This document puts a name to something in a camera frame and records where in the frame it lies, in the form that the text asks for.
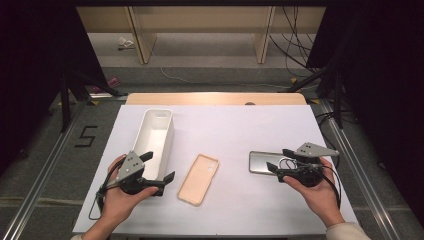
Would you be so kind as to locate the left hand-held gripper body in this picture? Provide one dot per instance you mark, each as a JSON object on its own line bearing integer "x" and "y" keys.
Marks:
{"x": 130, "y": 166}

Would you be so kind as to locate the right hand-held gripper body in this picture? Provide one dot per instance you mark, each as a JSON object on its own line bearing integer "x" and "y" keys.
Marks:
{"x": 308, "y": 171}

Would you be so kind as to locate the white plastic storage bin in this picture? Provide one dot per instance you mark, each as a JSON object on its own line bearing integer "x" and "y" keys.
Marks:
{"x": 153, "y": 140}

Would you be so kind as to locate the beige phone case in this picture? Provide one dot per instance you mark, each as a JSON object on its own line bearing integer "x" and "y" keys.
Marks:
{"x": 197, "y": 180}

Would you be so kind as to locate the person's right hand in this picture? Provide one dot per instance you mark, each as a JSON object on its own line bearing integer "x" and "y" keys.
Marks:
{"x": 321, "y": 200}

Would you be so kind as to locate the person's left hand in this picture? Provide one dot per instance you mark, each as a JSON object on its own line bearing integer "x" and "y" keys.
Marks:
{"x": 118, "y": 206}

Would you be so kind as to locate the white table sheet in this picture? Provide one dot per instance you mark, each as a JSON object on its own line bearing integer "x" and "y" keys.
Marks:
{"x": 240, "y": 133}

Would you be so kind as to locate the black metal stand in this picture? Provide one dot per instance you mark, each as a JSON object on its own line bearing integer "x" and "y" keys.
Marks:
{"x": 338, "y": 100}
{"x": 65, "y": 106}

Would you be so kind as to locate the pink object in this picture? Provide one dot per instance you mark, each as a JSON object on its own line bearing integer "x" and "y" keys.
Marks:
{"x": 111, "y": 82}

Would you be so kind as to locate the light wooden table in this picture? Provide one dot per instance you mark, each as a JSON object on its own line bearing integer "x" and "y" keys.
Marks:
{"x": 216, "y": 99}

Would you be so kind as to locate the crumpled white paper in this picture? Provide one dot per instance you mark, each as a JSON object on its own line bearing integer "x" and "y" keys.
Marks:
{"x": 125, "y": 42}

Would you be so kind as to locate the black curtain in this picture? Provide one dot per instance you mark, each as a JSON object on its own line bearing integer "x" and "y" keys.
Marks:
{"x": 33, "y": 66}
{"x": 383, "y": 83}

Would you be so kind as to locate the light wooden shelf unit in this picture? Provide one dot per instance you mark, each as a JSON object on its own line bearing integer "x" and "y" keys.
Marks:
{"x": 200, "y": 20}

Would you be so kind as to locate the metal floor rail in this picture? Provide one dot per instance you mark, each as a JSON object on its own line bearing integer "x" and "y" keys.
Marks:
{"x": 36, "y": 193}
{"x": 363, "y": 176}

